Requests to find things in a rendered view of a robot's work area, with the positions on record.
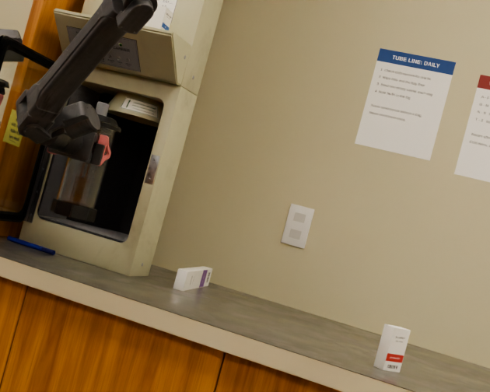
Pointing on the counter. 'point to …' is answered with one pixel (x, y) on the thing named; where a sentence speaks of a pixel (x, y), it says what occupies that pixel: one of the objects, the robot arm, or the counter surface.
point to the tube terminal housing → (195, 15)
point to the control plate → (129, 49)
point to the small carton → (161, 19)
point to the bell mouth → (136, 108)
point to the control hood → (162, 61)
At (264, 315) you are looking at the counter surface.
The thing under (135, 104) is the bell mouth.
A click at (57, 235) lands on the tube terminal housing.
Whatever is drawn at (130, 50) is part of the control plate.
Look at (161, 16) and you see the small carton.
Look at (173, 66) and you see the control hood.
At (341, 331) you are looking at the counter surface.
